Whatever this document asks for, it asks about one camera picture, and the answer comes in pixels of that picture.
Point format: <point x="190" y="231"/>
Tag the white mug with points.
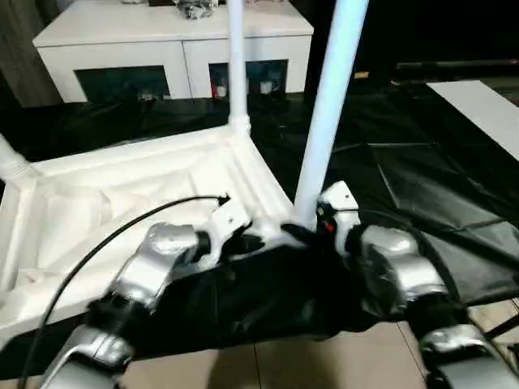
<point x="265" y="86"/>
<point x="221" y="90"/>

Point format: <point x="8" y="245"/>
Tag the black folding stand leg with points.
<point x="503" y="326"/>

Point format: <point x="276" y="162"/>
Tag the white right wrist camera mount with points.
<point x="342" y="202"/>

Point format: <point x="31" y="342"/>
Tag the white cabinet with glass doors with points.
<point x="121" y="40"/>

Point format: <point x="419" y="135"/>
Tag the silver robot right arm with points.
<point x="405" y="263"/>

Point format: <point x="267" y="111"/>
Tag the white plastic table top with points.
<point x="101" y="190"/>

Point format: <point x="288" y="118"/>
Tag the black work mat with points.
<point x="405" y="162"/>

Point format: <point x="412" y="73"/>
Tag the small yellow box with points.
<point x="361" y="75"/>

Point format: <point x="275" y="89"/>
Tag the white flat board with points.
<point x="486" y="113"/>

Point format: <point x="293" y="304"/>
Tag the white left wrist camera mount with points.
<point x="227" y="219"/>

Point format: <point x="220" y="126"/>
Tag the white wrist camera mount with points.
<point x="227" y="219"/>
<point x="342" y="202"/>

